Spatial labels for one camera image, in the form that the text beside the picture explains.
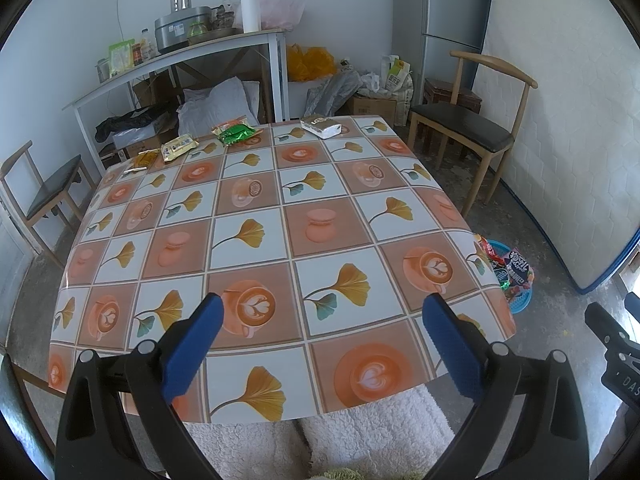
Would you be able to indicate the person's fluffy white clothing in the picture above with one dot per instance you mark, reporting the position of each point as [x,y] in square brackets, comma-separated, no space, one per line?
[350,435]

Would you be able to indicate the green food packet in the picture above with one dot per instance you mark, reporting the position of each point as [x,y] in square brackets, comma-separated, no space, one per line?
[120,55]

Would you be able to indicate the white pillow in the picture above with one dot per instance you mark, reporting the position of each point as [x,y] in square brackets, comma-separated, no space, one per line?
[220,102]

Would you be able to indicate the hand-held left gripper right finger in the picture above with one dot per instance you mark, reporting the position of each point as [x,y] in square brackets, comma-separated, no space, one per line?
[452,350]

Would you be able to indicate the white mattress blue edge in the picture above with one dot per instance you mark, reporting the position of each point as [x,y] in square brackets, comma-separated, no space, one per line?
[565,135]

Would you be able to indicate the dark wooden stool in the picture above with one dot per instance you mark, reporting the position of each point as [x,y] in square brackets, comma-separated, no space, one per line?
[445,87]

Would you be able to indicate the clear plastic bottle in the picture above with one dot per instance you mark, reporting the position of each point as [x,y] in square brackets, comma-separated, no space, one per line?
[146,45]

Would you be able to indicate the blue plastic basket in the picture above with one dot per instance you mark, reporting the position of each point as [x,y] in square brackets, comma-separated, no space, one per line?
[520,305]

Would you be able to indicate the yellow snack packet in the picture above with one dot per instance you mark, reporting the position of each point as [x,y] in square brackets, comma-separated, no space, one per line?
[178,146]

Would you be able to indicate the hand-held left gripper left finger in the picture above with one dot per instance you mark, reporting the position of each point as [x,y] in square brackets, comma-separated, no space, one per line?
[195,345]

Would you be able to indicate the dark cloth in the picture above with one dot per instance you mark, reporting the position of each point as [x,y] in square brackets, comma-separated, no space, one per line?
[125,120]

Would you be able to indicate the cardboard box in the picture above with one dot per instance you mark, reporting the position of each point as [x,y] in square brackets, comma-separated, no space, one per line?
[145,140]
[372,107]

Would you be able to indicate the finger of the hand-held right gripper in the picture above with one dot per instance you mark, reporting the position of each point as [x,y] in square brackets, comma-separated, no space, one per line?
[633,306]
[605,325]

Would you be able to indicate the yellow plastic bag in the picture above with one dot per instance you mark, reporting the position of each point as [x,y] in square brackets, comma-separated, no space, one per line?
[312,62]

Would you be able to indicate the grey refrigerator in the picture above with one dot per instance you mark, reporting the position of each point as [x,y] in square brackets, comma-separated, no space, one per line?
[450,20]

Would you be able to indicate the paper towel roll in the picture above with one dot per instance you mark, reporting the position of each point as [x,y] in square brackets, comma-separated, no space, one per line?
[250,12]

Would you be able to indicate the wooden chair dark seat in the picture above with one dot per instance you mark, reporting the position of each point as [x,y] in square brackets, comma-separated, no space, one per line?
[465,122]
[50,185]

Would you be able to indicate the metal cup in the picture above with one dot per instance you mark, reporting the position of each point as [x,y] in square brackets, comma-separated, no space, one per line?
[102,71]

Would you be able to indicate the green foil snack packet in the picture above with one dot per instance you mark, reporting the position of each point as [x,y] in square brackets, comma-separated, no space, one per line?
[237,135]

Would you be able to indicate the white bag green print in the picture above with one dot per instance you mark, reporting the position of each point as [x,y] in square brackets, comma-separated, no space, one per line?
[397,77]

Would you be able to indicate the grey plastic bag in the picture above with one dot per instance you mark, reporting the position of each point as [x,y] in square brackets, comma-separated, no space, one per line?
[335,90]

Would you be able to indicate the gold brown wrapped pack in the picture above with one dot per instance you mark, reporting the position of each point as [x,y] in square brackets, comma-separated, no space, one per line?
[320,125]

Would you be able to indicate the ginkgo leaf print tablecloth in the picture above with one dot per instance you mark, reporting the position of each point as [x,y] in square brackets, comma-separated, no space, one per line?
[340,195]

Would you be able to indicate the white side table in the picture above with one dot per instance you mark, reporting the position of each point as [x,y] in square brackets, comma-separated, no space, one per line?
[150,62]

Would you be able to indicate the dark colourful snack packet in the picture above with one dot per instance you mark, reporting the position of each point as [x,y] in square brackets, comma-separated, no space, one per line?
[517,265]

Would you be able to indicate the gold snack packet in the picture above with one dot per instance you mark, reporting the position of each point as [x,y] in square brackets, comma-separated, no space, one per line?
[141,160]

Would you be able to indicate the metal pot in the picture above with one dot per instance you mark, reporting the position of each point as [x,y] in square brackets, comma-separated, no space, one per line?
[175,30]

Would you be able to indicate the orange red snack packet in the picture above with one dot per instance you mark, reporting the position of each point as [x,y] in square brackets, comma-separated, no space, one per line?
[227,125]

